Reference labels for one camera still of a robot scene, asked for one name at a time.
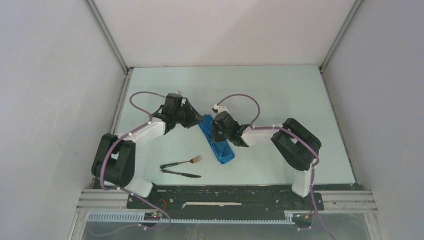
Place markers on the knife with black handle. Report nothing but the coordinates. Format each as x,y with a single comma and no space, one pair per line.
188,175

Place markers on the small circuit board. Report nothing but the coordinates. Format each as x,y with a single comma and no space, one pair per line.
152,216

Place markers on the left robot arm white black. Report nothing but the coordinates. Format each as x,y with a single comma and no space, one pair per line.
115,159

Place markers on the blue cloth napkin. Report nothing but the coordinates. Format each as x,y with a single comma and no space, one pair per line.
222,150

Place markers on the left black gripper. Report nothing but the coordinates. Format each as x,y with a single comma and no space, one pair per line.
193,117

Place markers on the aluminium frame rail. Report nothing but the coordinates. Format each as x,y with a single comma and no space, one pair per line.
116,205

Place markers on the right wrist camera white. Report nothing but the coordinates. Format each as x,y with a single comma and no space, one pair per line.
217,109

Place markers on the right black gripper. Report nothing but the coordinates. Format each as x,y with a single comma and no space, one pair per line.
214,126

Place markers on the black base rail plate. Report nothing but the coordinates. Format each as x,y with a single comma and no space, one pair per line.
232,202

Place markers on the fork with black handle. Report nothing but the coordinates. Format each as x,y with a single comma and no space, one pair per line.
194,160

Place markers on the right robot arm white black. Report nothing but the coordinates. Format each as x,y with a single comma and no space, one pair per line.
297,145

